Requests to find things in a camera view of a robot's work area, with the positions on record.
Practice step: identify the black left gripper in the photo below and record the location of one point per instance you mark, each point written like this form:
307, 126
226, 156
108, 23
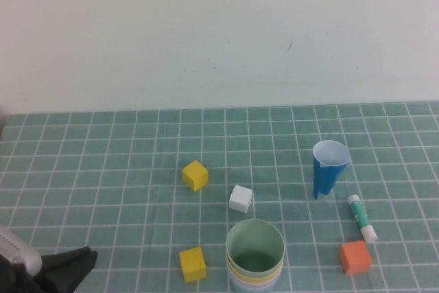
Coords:
17, 281

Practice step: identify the yellow plastic cup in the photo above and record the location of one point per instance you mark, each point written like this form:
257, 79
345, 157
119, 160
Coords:
255, 274

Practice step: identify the pink plastic cup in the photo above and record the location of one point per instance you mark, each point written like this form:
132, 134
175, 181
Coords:
255, 282

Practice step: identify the pale green plastic cup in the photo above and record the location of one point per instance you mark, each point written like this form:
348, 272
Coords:
255, 238

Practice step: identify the green checkered tablecloth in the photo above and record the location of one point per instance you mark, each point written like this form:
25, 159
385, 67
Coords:
120, 155

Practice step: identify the yellow foam cube with crack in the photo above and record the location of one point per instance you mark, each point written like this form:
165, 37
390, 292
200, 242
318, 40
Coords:
192, 265

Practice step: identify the white foam cube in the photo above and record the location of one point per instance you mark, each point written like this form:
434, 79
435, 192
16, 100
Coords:
240, 198

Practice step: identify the light blue plastic cup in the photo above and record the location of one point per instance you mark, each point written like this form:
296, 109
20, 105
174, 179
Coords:
255, 290

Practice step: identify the blue paper cone cup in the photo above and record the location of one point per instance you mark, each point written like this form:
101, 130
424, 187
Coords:
326, 176

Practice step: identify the orange foam cube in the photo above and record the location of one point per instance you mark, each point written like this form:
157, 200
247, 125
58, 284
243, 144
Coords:
355, 257

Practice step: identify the green white glue stick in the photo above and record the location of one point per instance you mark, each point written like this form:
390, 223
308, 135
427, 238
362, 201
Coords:
361, 217

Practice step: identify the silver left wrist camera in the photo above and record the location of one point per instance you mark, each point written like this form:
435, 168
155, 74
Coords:
19, 250

